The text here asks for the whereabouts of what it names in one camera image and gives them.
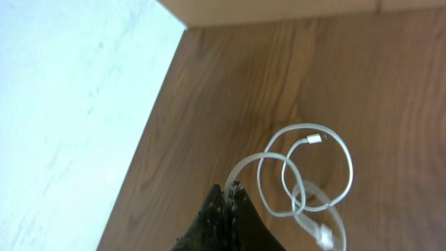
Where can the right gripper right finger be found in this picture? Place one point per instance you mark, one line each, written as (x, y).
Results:
(245, 230)

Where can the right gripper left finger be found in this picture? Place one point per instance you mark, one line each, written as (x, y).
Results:
(208, 230)

